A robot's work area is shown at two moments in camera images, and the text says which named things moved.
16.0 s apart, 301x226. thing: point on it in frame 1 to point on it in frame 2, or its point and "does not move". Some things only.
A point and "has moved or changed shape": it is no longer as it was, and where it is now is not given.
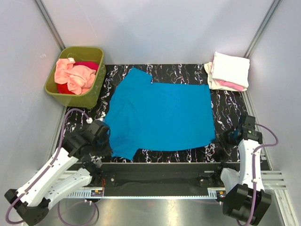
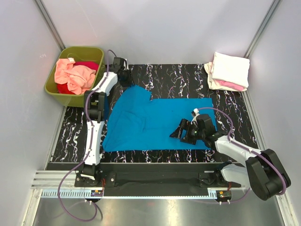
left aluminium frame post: x=40 y=4 does not move
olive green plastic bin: x=78 y=77 does not move
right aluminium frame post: x=261 y=28 does not move
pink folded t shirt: x=231 y=84 does not move
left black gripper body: x=102 y=147 to x=127 y=79
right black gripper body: x=227 y=136 to x=195 y=134
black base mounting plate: x=161 y=175 does not move
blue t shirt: x=141 y=115 has moved or changed shape
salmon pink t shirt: x=78 y=78 does not move
